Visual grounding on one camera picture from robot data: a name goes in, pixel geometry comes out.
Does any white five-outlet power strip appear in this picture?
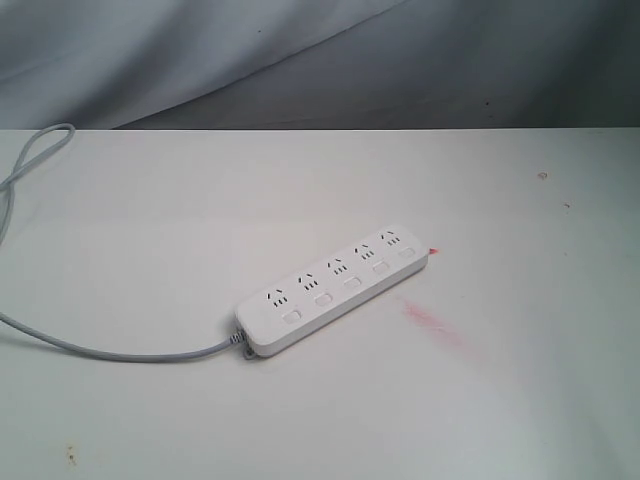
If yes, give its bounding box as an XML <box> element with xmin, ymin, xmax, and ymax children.
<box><xmin>236</xmin><ymin>225</ymin><xmax>429</xmax><ymax>358</ymax></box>

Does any grey backdrop cloth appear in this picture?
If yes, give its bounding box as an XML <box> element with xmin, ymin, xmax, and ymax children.
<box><xmin>1</xmin><ymin>1</ymin><xmax>639</xmax><ymax>129</ymax></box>

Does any grey power cable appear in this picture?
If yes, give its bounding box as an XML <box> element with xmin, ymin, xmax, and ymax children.
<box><xmin>0</xmin><ymin>122</ymin><xmax>247</xmax><ymax>366</ymax></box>

